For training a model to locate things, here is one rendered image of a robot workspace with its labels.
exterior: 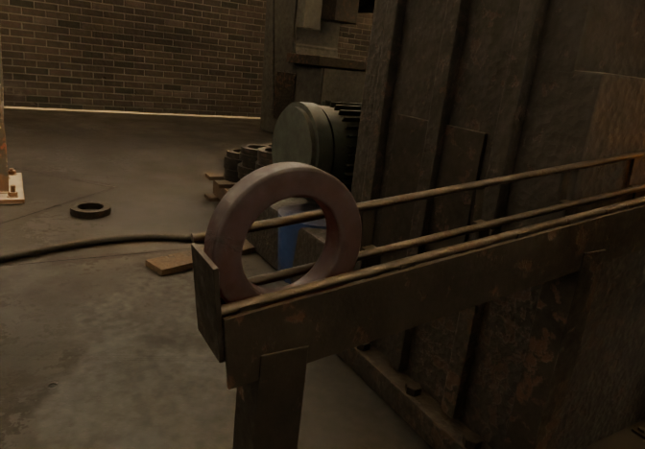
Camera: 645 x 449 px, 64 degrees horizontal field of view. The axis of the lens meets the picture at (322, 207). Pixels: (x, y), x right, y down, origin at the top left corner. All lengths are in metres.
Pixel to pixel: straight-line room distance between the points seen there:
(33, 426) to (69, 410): 0.08
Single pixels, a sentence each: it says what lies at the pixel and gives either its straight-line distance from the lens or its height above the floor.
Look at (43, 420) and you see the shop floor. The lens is 1.40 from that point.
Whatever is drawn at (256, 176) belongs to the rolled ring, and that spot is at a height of 0.72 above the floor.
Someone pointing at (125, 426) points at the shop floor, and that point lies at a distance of 1.35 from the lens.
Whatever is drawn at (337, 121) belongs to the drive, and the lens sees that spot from 2.00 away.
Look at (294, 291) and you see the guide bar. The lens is 0.57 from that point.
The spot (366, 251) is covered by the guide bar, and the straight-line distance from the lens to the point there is 0.69.
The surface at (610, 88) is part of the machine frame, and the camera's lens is 1.05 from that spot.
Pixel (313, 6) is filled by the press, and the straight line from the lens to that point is 5.13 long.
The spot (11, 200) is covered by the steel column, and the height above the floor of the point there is 0.02.
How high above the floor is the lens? 0.84
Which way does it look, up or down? 16 degrees down
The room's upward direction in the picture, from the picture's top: 6 degrees clockwise
